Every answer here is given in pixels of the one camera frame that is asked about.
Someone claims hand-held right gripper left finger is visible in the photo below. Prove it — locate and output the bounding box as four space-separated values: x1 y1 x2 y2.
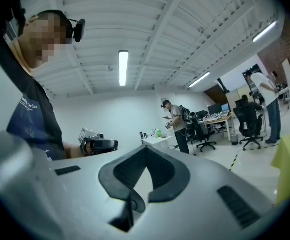
47 145 148 240

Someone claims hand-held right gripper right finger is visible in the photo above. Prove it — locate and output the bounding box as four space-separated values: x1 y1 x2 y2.
129 145 274 240

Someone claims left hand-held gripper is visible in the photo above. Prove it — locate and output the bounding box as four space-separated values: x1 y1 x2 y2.
78 126 119 157

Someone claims person's left forearm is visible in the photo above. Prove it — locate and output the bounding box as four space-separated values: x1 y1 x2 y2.
63 142 85 159

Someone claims yellow black floor tape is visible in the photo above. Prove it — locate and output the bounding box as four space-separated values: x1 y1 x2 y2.
228 152 239 172

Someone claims person's left hand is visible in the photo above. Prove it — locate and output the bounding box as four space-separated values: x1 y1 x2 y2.
83 142 95 156

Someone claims white table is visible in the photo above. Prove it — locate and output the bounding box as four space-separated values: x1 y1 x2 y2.
141 134 175 150

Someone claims person's dark t-shirt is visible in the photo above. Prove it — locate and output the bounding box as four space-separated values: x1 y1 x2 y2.
0 32 68 161

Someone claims black office chair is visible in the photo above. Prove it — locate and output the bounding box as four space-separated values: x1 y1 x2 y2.
233 106 264 152
191 117 217 153

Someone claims long ceiling light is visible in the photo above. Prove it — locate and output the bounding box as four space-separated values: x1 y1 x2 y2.
187 71 211 89
252 20 278 44
118 49 129 87

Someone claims wooden office desk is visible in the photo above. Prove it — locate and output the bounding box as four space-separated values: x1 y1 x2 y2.
202 113 234 143

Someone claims black computer monitor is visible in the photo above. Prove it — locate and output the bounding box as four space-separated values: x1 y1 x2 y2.
207 103 223 115

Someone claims beige cabinet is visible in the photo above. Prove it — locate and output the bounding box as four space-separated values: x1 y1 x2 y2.
225 85 250 107

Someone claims person's head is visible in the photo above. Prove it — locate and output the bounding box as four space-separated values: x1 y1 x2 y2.
14 10 73 71

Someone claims white leaning board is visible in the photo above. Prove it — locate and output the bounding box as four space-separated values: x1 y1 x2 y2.
281 58 290 104

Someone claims black head-mounted camera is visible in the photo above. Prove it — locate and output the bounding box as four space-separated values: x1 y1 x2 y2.
63 10 86 44

